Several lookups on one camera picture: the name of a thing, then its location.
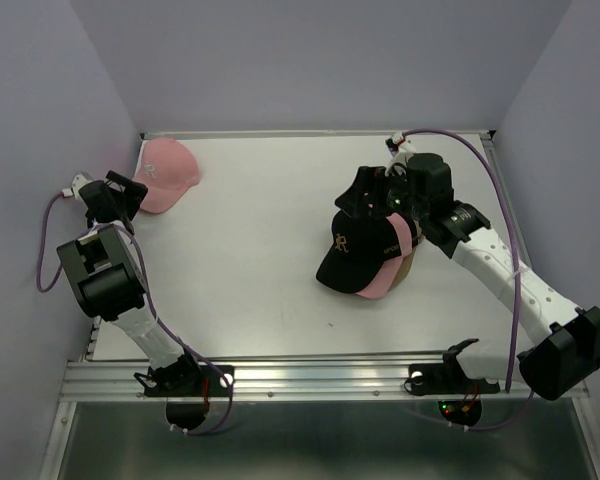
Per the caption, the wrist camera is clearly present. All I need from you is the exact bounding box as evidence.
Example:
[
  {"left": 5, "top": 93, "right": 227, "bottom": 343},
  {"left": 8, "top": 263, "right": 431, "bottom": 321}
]
[
  {"left": 385, "top": 132, "right": 418, "bottom": 175},
  {"left": 61, "top": 172, "right": 94, "bottom": 200}
]

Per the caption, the top beige cap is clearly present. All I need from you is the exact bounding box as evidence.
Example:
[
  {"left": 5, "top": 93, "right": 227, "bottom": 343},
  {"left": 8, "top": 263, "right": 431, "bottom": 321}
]
[{"left": 390, "top": 247, "right": 417, "bottom": 290}]

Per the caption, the pink cap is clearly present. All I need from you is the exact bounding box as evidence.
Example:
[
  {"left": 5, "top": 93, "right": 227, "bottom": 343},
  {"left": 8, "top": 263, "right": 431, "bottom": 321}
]
[
  {"left": 132, "top": 137, "right": 201, "bottom": 214},
  {"left": 357, "top": 213, "right": 413, "bottom": 299}
]

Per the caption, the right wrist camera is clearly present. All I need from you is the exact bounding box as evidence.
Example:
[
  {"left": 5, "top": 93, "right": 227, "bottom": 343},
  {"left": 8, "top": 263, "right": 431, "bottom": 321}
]
[{"left": 385, "top": 132, "right": 418, "bottom": 175}]

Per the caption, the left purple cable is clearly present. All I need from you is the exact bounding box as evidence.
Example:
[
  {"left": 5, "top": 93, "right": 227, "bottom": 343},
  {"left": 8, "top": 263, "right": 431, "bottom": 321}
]
[{"left": 35, "top": 187, "right": 234, "bottom": 436}]

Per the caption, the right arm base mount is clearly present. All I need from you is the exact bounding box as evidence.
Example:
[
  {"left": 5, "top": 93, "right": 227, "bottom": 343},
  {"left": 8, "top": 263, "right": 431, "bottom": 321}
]
[{"left": 403, "top": 339, "right": 490, "bottom": 430}]

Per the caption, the black cap with sport text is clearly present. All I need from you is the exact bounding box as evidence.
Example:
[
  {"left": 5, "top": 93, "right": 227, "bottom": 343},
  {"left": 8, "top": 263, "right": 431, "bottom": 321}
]
[{"left": 404, "top": 216, "right": 425, "bottom": 249}]

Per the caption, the aluminium front rail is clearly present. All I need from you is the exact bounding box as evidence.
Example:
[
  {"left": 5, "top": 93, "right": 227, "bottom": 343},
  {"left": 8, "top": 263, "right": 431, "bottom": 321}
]
[{"left": 59, "top": 355, "right": 594, "bottom": 403}]

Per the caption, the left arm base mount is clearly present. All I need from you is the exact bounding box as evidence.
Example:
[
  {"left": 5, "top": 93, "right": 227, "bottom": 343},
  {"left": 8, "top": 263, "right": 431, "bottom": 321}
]
[{"left": 133, "top": 364, "right": 235, "bottom": 436}]

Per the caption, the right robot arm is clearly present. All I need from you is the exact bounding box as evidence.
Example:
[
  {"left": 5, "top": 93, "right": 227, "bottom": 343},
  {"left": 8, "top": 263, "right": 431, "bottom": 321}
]
[{"left": 335, "top": 153, "right": 600, "bottom": 401}]

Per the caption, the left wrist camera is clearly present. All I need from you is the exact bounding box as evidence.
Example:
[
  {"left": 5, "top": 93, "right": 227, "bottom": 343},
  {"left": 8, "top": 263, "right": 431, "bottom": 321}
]
[{"left": 61, "top": 172, "right": 94, "bottom": 200}]

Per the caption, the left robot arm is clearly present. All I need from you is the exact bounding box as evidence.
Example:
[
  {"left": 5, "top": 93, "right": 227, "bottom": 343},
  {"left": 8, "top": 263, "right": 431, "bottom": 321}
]
[{"left": 56, "top": 171, "right": 203, "bottom": 397}]

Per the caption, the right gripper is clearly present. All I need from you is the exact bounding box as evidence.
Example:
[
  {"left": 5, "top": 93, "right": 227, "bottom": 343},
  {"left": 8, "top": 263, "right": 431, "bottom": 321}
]
[{"left": 332, "top": 163, "right": 428, "bottom": 222}]

